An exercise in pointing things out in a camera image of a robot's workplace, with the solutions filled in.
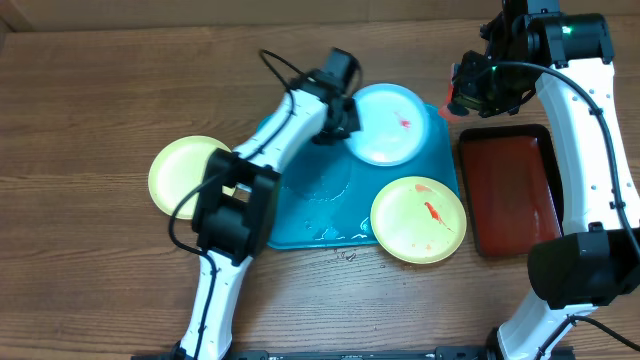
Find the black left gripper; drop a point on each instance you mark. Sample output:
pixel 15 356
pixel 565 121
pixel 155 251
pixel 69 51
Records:
pixel 329 137

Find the yellow plate near right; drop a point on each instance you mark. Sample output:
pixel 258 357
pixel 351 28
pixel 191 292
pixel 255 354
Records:
pixel 418 220

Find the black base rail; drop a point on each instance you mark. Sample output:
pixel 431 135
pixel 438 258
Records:
pixel 439 353

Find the yellow plate with red stains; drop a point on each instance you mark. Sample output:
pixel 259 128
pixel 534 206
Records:
pixel 179 168

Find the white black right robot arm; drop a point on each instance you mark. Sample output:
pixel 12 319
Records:
pixel 536 50

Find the red cleaning sponge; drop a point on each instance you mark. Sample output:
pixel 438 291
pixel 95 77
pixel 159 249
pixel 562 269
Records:
pixel 450 111

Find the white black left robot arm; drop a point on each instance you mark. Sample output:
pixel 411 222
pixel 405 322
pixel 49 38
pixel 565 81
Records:
pixel 237 199

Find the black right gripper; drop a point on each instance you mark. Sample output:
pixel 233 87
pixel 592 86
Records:
pixel 464 98

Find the teal plastic tray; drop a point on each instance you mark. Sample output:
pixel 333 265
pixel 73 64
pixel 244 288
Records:
pixel 327 193

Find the light blue plate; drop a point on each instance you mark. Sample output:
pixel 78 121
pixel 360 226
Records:
pixel 394 125

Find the dark red lacquer tray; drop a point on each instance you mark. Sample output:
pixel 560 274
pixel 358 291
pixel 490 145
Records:
pixel 513 188

